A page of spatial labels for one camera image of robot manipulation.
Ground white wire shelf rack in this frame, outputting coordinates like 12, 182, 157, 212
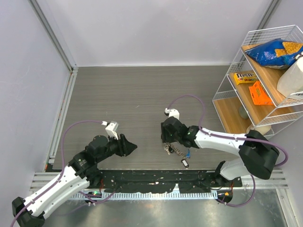
213, 25, 303, 139

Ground orange candy bag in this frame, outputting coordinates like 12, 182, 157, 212
249, 81, 274, 105

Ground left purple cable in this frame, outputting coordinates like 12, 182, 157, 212
9, 120, 116, 227

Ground cream lotion bottle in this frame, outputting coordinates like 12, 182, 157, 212
246, 124, 272, 135

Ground white slotted cable duct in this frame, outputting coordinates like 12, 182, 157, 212
40, 191, 218, 201

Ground keychain with keys and strap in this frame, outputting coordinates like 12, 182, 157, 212
163, 143, 191, 169

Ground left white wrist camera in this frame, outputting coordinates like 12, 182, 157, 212
101, 121, 119, 140

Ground white plastic bottle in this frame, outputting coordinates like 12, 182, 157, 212
277, 52, 303, 97

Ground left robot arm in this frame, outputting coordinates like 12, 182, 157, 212
12, 134, 137, 227

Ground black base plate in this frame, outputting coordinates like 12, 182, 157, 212
88, 170, 242, 194

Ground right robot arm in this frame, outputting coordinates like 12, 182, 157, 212
161, 117, 279, 186

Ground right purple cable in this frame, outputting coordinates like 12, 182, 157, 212
168, 94, 289, 207

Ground blue chips bag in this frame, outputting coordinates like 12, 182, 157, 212
245, 39, 303, 69

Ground yellow candy bag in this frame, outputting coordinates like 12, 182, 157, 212
233, 72, 258, 85

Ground purple cable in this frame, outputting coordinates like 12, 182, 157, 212
168, 94, 289, 207
9, 120, 116, 227

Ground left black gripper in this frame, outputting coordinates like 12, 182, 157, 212
97, 131, 137, 162

